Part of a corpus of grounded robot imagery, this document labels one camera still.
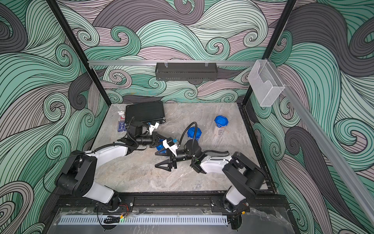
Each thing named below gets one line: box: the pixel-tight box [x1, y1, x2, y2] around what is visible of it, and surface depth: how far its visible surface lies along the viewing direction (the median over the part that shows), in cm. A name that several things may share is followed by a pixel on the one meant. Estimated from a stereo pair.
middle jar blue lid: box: [187, 126, 203, 140], surface depth 87 cm
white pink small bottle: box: [117, 110, 126, 122], surface depth 110 cm
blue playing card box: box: [117, 120, 127, 133], surface depth 106 cm
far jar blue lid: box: [214, 115, 229, 128], surface depth 94 cm
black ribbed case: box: [124, 100, 166, 124], surface depth 113 cm
